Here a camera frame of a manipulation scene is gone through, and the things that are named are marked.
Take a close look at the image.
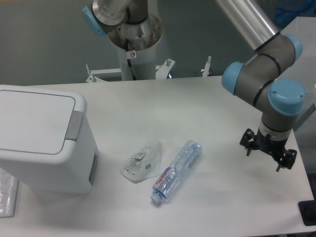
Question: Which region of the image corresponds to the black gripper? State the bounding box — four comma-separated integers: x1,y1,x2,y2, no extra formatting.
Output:
239,128,297,171

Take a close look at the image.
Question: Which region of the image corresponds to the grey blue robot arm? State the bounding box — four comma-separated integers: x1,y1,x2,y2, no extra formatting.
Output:
82,0,305,169

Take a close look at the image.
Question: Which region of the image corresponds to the white trash can body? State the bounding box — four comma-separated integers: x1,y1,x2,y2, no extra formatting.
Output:
0,85,98,194

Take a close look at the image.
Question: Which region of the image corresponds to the white trash can lid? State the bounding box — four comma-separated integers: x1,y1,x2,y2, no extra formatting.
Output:
0,89,86,155

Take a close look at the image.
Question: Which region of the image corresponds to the black device at table edge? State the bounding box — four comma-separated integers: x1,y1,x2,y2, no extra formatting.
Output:
298,200,316,226

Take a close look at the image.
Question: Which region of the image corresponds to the clear plastic water bottle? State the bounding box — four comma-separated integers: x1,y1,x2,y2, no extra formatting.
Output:
150,140,202,206

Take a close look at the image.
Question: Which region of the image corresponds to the crumpled white plastic wrapper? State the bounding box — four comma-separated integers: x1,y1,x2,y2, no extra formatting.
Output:
119,141,161,184

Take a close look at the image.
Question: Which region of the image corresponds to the blue object in corner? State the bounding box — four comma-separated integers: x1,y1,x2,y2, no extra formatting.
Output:
274,0,316,28

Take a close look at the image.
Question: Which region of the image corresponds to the clear plastic document sleeve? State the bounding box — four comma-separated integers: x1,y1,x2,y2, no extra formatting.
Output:
0,168,19,218

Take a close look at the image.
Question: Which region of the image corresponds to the white metal mounting frame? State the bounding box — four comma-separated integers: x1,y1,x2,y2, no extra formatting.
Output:
85,55,213,83

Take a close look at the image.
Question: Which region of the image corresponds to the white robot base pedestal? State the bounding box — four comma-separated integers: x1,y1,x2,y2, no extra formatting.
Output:
108,13,162,68

